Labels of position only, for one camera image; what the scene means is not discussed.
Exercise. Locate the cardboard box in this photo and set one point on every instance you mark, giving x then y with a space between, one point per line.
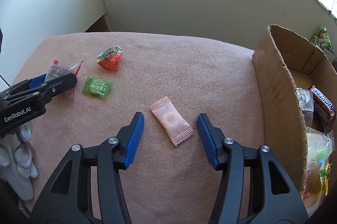
283 62

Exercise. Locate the silver red snack bag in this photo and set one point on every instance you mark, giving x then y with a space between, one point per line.
306 105

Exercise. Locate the white bread bag pink print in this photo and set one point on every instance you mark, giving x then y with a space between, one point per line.
312 195

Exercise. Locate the pink blanket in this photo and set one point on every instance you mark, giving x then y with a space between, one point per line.
165 183

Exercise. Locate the brown snack clear red wrapper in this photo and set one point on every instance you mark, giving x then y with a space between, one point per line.
56 71

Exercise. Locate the green tissue box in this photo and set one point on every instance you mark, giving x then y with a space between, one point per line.
322 40

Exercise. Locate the orange red jelly cup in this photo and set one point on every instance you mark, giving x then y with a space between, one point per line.
109 59

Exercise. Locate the white gloved left hand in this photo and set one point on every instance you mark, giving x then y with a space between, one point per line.
17 166

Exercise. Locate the light green candy packet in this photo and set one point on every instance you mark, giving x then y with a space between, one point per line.
97 87

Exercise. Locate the yellow green jelly cup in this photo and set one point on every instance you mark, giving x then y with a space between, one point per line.
325 167

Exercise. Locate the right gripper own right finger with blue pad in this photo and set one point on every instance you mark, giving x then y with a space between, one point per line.
273 196

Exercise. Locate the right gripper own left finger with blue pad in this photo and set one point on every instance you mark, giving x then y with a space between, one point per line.
66 197

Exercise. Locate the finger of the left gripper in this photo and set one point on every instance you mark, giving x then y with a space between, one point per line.
27 84
58 85

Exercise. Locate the Snickers bar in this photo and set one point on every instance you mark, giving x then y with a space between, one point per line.
323 106

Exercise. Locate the pink ring candy packet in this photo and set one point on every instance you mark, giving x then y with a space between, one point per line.
174 124

